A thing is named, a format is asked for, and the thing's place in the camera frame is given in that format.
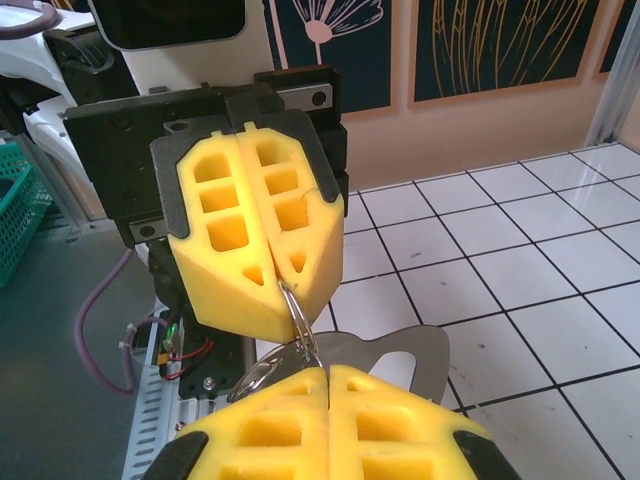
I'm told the silver split keyring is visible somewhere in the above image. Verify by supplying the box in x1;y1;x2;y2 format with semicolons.
277;279;321;369
226;356;287;405

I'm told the red black wire bundle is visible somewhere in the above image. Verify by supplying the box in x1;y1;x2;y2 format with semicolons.
158;323;217;379

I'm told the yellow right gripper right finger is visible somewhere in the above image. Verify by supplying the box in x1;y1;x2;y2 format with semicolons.
328;364;516;480

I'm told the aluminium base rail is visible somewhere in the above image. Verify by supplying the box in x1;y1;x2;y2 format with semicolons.
172;389;224;439

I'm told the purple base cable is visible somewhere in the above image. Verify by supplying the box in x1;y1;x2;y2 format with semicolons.
73;247;137;397

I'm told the perforated grey cable duct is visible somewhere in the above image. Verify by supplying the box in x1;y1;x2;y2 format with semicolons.
119;309;187;480

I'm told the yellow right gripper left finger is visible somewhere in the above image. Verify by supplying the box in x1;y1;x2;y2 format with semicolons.
154;366;329;480

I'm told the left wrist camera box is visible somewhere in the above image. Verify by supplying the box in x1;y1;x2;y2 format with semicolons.
87;0;275;99

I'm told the aluminium corner post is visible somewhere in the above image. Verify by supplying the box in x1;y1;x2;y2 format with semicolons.
585;19;640;147

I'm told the green plastic basket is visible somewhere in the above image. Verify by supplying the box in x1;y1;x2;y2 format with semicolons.
0;139;57;290

